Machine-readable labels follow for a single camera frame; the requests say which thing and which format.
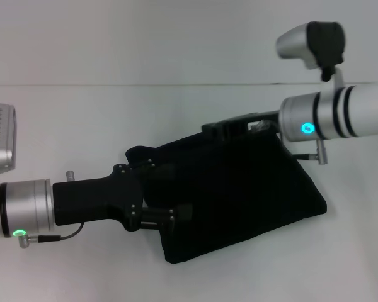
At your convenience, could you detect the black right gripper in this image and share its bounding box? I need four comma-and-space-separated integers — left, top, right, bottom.
201, 111, 281, 141

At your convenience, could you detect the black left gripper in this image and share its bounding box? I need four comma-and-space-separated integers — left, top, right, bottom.
52, 159, 194, 233

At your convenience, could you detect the black shirt with FREE print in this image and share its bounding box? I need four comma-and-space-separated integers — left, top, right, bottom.
125, 127, 328, 264

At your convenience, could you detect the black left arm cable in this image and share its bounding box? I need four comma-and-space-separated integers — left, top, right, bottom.
17, 221, 84, 249

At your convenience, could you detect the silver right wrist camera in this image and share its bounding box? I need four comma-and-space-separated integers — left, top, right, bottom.
276, 21, 347, 82

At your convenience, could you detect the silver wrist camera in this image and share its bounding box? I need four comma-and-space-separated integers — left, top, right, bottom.
276, 21, 347, 82
0, 102, 18, 191

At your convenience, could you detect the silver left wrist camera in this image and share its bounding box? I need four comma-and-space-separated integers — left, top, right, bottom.
0, 102, 18, 191

